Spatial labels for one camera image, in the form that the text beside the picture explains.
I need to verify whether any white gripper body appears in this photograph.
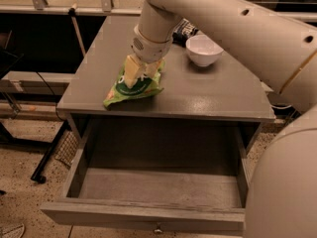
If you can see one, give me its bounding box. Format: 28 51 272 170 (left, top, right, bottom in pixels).
132 26 172 63

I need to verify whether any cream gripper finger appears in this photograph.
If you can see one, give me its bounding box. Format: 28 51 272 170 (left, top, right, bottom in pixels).
145 60 162 78
124 55 145 88

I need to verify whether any green rice chip bag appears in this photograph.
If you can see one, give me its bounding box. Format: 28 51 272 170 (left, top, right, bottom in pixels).
103 59 165 108

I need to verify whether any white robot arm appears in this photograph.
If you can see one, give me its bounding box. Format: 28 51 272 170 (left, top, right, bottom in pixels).
134 0 317 238

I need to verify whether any dark blue snack bag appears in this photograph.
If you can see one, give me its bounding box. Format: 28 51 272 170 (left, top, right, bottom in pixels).
172 19 198 47

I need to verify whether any open grey top drawer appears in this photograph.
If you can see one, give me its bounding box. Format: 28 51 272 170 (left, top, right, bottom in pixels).
41 120 260 236

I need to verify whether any white bowl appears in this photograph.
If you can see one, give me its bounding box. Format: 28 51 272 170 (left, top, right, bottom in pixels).
185 35 224 67

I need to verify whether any grey wooden cabinet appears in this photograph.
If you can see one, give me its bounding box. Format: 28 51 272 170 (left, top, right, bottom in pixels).
58 16 274 158

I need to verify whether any wooden stick with black tip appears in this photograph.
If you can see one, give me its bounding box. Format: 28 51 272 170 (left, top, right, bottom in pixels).
68 3 86 57

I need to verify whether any black metal stand leg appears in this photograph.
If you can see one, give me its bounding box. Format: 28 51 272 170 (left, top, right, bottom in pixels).
31 121 69 183

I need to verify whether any black cable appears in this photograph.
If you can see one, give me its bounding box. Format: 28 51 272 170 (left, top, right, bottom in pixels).
19 60 65 121

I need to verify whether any wire mesh basket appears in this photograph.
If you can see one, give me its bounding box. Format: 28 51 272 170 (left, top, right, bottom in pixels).
54 131 78 168

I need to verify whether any metal frame railing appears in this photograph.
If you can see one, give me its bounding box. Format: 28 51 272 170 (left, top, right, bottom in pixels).
0 0 317 23

